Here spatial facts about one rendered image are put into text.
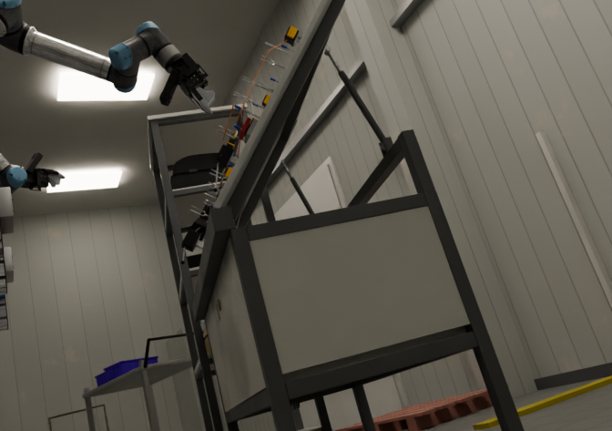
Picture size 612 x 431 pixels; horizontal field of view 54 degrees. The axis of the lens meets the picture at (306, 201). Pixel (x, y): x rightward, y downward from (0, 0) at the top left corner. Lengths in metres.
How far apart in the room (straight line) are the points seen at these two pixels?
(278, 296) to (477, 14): 3.85
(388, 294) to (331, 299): 0.15
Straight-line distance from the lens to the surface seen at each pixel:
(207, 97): 1.95
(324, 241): 1.58
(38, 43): 2.14
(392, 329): 1.57
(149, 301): 12.27
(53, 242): 12.43
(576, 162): 4.39
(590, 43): 4.36
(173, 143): 3.34
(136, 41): 2.01
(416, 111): 5.26
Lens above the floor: 0.33
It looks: 18 degrees up
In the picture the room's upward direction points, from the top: 16 degrees counter-clockwise
